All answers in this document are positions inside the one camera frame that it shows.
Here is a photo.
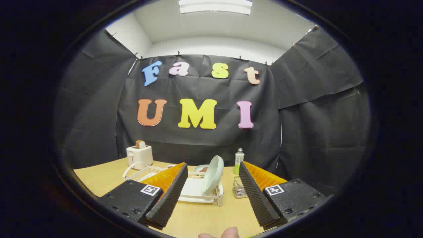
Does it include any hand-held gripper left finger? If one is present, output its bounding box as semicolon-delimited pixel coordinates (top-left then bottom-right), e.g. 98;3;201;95
97;162;188;231

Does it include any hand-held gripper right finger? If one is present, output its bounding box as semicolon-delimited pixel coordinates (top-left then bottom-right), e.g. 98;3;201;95
238;161;327;231

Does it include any metal wire basket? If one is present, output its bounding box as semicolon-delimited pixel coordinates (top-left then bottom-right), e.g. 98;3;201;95
232;176;248;199

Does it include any white wire dish rack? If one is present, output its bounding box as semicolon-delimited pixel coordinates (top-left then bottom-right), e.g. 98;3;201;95
122;161;224;207

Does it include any green tea bottle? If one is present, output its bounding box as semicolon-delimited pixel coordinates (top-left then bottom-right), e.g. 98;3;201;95
234;148;245;175

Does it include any white toaster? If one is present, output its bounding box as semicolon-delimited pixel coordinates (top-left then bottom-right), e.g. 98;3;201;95
126;145;154;170

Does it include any black backdrop cloth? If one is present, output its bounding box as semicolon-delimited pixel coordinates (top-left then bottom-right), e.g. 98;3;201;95
55;26;370;199

